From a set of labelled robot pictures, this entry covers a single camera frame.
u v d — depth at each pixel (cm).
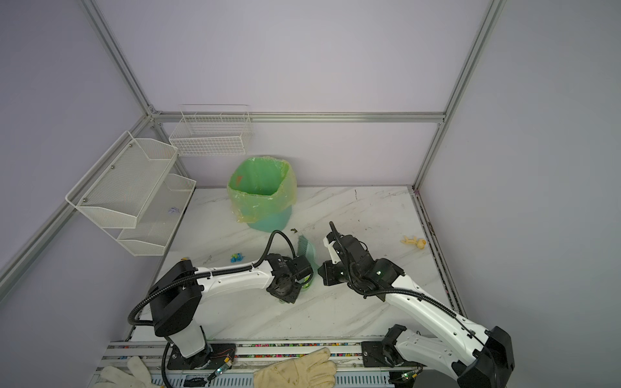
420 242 98
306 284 70
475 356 39
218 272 49
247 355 75
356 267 55
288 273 62
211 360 72
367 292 51
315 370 71
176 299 45
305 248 81
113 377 70
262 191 96
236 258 95
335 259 65
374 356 73
